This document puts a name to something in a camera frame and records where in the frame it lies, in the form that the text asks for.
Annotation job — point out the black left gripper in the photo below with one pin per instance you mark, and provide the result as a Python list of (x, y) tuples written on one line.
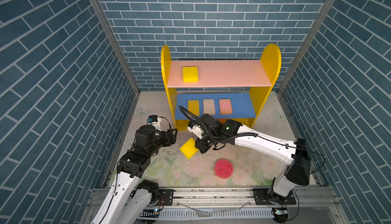
[(172, 138)]

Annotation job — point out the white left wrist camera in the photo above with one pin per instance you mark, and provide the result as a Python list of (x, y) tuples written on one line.
[(155, 121)]

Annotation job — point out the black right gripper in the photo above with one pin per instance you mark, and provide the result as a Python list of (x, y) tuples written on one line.
[(199, 144)]

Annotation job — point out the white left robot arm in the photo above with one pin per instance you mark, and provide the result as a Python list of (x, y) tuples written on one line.
[(128, 197)]

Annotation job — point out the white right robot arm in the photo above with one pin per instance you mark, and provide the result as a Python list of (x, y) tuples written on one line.
[(294, 155)]

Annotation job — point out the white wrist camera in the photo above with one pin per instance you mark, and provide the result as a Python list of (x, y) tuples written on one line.
[(155, 121), (195, 129)]

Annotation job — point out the pink rectangular sponge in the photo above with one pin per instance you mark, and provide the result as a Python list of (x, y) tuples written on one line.
[(225, 106)]

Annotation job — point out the beige sponge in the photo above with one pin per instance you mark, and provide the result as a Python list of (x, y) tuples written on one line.
[(209, 107)]

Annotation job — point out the pink round scrubber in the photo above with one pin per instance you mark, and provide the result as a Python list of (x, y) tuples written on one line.
[(223, 169)]

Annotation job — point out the textured yellow sponge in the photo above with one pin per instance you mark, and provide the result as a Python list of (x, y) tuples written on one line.
[(194, 107)]

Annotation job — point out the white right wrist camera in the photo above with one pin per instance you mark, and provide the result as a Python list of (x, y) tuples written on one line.
[(195, 129)]

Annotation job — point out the yellow pink blue wooden shelf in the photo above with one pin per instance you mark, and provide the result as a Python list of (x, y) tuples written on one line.
[(247, 83)]

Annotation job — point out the aluminium left corner post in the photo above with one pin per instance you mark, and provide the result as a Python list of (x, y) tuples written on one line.
[(113, 42)]

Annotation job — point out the white perforated cable tray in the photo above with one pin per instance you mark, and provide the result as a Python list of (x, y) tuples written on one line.
[(185, 214)]

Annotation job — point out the aluminium right corner post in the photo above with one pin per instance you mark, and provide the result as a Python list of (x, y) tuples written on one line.
[(322, 14)]

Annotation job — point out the aluminium corner post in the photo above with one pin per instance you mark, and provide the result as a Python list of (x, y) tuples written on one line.
[(113, 42), (322, 14)]

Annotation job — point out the small yellow sponge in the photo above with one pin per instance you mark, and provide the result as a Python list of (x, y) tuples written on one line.
[(189, 149), (190, 74)]

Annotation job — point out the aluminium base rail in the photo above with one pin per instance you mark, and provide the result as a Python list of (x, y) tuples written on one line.
[(226, 197)]

